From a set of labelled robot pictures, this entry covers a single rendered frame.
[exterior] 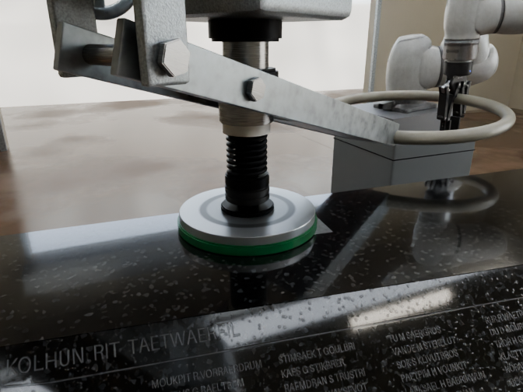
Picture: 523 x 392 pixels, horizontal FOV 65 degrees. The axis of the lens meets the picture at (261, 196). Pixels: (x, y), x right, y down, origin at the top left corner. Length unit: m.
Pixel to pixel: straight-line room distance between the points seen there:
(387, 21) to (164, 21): 6.34
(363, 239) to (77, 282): 0.39
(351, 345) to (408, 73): 1.34
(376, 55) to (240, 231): 6.05
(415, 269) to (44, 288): 0.46
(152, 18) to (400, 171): 1.31
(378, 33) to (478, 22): 5.26
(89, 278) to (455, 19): 1.10
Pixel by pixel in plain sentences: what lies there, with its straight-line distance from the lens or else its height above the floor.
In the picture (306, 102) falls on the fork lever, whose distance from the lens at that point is 0.62.
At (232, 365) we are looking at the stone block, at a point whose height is 0.83.
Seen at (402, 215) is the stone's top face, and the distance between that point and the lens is 0.73.
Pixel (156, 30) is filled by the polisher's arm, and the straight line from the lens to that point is 0.40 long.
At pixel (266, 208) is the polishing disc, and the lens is 0.63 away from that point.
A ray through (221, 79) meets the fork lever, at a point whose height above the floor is 1.10.
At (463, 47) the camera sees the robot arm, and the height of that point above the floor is 1.12.
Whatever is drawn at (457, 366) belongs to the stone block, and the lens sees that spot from 0.55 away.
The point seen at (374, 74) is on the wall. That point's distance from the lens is 6.56.
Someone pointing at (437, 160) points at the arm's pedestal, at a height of 0.72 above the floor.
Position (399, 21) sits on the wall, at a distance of 6.84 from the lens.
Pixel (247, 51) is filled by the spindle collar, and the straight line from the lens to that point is 0.57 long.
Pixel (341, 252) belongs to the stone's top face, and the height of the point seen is 0.87.
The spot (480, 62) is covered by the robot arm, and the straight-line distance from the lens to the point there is 1.78.
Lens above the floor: 1.15
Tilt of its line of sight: 21 degrees down
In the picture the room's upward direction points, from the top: straight up
